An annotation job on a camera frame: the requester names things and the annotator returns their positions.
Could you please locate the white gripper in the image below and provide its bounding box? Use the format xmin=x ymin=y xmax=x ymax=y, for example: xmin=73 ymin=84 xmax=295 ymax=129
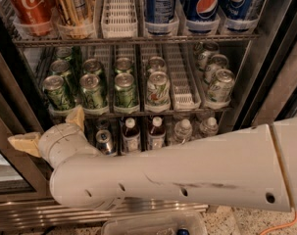
xmin=8 ymin=105 xmax=100 ymax=168

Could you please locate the green can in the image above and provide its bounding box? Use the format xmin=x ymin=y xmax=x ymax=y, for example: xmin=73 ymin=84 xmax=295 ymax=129
xmin=55 ymin=47 xmax=75 ymax=64
xmin=43 ymin=75 xmax=75 ymax=111
xmin=50 ymin=60 xmax=77 ymax=96

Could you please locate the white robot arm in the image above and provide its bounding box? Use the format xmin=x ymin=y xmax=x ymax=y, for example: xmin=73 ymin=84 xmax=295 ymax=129
xmin=8 ymin=117 xmax=297 ymax=212

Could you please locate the silver can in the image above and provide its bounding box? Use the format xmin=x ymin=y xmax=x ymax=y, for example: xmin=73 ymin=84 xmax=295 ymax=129
xmin=95 ymin=118 xmax=111 ymax=130
xmin=96 ymin=129 xmax=115 ymax=155

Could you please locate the green can column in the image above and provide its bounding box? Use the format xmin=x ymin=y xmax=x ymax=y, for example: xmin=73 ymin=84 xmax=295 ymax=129
xmin=79 ymin=73 xmax=107 ymax=110
xmin=115 ymin=57 xmax=133 ymax=74
xmin=82 ymin=59 xmax=106 ymax=82
xmin=115 ymin=72 xmax=137 ymax=108

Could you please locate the white diet can front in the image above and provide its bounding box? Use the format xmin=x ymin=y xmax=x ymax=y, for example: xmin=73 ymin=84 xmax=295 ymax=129
xmin=147 ymin=71 xmax=170 ymax=106

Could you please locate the white diet can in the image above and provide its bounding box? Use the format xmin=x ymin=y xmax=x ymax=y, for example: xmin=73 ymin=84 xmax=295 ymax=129
xmin=147 ymin=71 xmax=170 ymax=106
xmin=146 ymin=56 xmax=167 ymax=75

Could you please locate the steel fridge cabinet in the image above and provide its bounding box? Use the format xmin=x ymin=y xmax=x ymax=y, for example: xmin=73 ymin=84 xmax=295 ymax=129
xmin=0 ymin=0 xmax=297 ymax=230

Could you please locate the white diet can back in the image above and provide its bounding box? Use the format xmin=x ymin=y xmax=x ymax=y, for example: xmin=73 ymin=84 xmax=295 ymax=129
xmin=146 ymin=56 xmax=167 ymax=75

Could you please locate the red Coca-Cola can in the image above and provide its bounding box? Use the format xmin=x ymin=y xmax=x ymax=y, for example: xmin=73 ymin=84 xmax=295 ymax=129
xmin=10 ymin=0 xmax=52 ymax=36

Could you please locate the gold soda can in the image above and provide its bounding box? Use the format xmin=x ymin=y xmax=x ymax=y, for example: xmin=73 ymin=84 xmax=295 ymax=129
xmin=55 ymin=0 xmax=93 ymax=39

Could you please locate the blue Pepsi can left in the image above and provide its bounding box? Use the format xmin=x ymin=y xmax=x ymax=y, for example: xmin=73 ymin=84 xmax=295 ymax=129
xmin=144 ymin=0 xmax=175 ymax=35

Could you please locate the blue pepsi can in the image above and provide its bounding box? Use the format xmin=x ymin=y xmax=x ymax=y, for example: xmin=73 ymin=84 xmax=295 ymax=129
xmin=184 ymin=0 xmax=219 ymax=22
xmin=144 ymin=0 xmax=175 ymax=35
xmin=222 ymin=0 xmax=265 ymax=21

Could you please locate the white can right back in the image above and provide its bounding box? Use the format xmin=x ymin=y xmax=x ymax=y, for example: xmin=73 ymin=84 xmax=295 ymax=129
xmin=193 ymin=41 xmax=220 ymax=71

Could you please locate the white can right middle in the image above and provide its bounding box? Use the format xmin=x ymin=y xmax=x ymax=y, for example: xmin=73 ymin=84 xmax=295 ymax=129
xmin=203 ymin=54 xmax=228 ymax=85

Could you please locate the blue Pepsi can middle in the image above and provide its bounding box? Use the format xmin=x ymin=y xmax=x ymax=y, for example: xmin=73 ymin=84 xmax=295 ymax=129
xmin=184 ymin=0 xmax=219 ymax=22

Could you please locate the blue Pepsi can right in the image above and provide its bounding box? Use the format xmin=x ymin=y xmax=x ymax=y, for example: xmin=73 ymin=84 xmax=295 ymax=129
xmin=222 ymin=0 xmax=265 ymax=21

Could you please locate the dark juice bottle left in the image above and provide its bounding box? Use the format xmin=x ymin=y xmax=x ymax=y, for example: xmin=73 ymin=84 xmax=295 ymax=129
xmin=123 ymin=117 xmax=141 ymax=153

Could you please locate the dark juice bottle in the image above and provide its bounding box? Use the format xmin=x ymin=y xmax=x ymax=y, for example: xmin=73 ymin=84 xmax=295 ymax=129
xmin=123 ymin=117 xmax=141 ymax=153
xmin=147 ymin=117 xmax=166 ymax=150

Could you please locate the dark juice bottle right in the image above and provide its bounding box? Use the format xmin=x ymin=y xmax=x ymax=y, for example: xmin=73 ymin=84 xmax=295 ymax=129
xmin=147 ymin=117 xmax=166 ymax=150

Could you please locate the clear water bottle left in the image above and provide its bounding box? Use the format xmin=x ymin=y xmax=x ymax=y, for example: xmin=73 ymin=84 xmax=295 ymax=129
xmin=172 ymin=118 xmax=192 ymax=144

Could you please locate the clear water bottle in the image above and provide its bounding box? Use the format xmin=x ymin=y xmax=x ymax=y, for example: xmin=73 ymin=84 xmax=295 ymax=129
xmin=199 ymin=117 xmax=219 ymax=138
xmin=172 ymin=118 xmax=192 ymax=144

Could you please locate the empty white middle tray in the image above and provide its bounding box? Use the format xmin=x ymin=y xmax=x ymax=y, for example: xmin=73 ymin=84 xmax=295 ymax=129
xmin=163 ymin=44 xmax=201 ymax=111

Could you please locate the clear plastic bin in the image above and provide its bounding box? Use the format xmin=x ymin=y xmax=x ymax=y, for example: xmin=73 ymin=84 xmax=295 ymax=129
xmin=101 ymin=211 xmax=208 ymax=235

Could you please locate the clear water bottle right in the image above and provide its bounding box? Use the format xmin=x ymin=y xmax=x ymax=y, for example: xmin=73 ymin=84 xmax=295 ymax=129
xmin=199 ymin=117 xmax=219 ymax=138

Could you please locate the blue bottle cap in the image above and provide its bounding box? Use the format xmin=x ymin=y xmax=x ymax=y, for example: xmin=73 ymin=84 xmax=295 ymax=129
xmin=176 ymin=228 xmax=190 ymax=235

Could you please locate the orange cable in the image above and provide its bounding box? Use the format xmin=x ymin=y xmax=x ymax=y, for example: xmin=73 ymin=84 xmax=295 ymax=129
xmin=259 ymin=211 xmax=297 ymax=235

